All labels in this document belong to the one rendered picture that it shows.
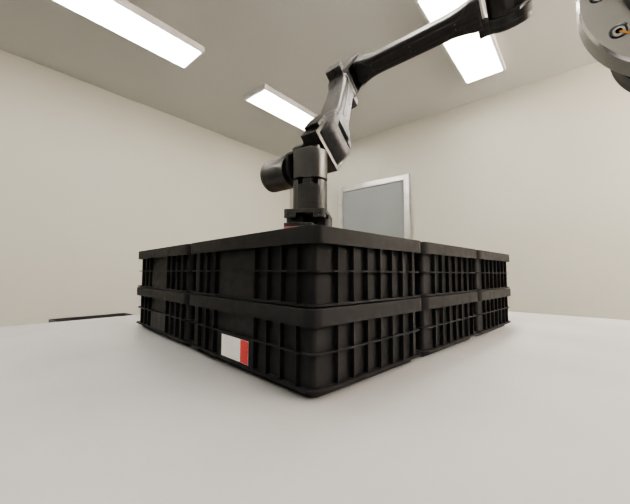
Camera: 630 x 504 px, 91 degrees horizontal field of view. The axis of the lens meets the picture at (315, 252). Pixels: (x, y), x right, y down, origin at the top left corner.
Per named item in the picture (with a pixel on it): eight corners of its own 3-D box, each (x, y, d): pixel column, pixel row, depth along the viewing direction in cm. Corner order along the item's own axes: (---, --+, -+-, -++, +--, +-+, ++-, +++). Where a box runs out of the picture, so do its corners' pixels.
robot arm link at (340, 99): (344, 57, 82) (361, 96, 87) (325, 69, 84) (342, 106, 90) (326, 113, 50) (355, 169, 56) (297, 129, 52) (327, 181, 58)
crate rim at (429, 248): (478, 258, 81) (478, 249, 82) (424, 253, 61) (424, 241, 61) (357, 261, 110) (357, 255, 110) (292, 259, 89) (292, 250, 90)
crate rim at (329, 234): (424, 253, 61) (423, 241, 61) (313, 242, 40) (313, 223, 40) (292, 259, 89) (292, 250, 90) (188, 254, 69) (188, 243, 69)
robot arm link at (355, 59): (340, 55, 89) (355, 89, 95) (321, 75, 82) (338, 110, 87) (527, -50, 61) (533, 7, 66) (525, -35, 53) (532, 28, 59)
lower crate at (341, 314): (426, 361, 59) (424, 297, 60) (312, 407, 39) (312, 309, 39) (291, 331, 88) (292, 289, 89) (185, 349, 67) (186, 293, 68)
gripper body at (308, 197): (283, 221, 47) (283, 173, 48) (297, 229, 57) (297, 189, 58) (325, 220, 46) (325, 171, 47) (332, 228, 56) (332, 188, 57)
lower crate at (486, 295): (513, 325, 101) (511, 288, 102) (481, 338, 80) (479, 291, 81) (402, 313, 130) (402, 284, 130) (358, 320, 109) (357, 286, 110)
